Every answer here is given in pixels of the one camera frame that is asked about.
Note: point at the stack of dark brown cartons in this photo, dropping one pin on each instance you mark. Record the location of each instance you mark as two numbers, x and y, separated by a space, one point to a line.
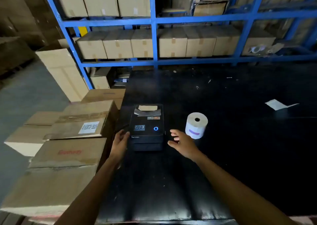
22 21

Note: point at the small open cardboard box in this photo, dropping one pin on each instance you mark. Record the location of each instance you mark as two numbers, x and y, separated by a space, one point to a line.
100 82

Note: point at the black label printer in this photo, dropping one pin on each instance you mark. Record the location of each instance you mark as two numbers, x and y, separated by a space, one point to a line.
146 133

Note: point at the person's left forearm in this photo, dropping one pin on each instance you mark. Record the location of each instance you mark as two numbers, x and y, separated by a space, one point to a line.
94 187

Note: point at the person's right forearm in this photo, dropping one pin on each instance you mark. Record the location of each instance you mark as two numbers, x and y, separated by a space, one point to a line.
235 187

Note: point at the yellow post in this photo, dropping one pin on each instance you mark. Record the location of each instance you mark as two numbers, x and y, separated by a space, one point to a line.
83 31

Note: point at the clear tape roll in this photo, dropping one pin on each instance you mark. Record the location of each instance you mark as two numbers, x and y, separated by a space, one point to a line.
257 49

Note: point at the blue print cardboard box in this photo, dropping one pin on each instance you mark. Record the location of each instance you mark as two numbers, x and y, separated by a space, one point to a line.
104 96

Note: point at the white label cardboard box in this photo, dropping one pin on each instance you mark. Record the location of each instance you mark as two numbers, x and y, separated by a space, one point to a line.
81 113

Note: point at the plain low cardboard box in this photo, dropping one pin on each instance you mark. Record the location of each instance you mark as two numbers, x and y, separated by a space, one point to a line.
29 135

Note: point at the plain shelf carton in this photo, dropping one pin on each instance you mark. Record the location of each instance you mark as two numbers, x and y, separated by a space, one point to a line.
133 3
100 2
71 3

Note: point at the white label paper roll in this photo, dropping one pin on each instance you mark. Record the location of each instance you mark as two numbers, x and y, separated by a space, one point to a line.
192 123

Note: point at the person's left hand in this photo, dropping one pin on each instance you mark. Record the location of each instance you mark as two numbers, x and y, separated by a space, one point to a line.
119 145

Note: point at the tall leaning cardboard box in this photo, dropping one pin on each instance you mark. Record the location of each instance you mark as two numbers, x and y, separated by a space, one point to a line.
64 76

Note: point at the blue metal shelving rack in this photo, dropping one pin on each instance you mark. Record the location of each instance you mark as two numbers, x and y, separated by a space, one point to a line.
153 34

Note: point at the row of taped cardboard boxes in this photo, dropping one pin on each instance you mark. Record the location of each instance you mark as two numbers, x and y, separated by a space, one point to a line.
173 46

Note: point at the person's right hand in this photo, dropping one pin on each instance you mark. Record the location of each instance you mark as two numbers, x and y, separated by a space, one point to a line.
184 146

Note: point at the plastic wrapped carton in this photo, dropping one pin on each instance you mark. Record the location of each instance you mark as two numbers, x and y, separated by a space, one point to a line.
209 9

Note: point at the small white paper scrap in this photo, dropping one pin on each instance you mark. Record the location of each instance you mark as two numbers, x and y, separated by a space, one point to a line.
276 104

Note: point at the red lettered cardboard box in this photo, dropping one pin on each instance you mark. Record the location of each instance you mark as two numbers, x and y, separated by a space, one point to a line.
57 182

